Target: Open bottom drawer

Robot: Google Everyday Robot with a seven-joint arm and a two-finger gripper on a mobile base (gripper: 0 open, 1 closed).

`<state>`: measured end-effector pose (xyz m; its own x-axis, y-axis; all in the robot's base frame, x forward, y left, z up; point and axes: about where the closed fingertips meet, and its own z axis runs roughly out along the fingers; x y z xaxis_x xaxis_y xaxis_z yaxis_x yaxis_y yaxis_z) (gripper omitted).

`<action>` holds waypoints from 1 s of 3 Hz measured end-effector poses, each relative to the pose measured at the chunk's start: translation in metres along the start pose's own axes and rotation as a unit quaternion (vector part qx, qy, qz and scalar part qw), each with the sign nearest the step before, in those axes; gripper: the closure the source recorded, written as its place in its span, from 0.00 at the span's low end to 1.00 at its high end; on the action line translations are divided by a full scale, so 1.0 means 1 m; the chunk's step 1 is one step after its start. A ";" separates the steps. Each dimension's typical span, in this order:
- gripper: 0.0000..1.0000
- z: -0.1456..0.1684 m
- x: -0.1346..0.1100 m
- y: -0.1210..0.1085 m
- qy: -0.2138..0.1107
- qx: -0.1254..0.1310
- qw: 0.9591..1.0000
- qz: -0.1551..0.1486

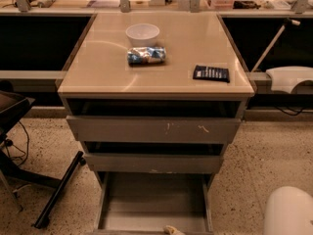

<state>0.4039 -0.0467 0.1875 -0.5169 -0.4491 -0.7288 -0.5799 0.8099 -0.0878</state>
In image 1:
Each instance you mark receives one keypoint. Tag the grey drawer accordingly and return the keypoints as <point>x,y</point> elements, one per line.
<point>190,130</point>
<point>145,203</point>
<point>154,163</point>

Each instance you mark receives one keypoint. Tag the white bowl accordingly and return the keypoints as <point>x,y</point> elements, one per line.
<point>142,34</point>

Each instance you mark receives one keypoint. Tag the grey middle drawer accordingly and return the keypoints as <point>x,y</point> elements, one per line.
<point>154,163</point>

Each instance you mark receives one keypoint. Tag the white dustpan with handle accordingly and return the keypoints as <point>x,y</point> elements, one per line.
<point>283,79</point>

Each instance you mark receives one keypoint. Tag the blue white snack bag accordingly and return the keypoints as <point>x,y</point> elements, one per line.
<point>146,55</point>

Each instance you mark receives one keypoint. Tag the grey top drawer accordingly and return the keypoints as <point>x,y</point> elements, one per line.
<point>190,130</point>

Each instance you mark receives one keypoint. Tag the grey bottom drawer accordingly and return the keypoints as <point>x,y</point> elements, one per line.
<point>145,203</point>

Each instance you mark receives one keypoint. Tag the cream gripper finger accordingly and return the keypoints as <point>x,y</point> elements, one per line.
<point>171,230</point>

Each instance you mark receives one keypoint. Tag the grey drawer cabinet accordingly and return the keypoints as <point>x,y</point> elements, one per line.
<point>101,83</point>

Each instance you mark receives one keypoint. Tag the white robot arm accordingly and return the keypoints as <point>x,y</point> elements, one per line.
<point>288,211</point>

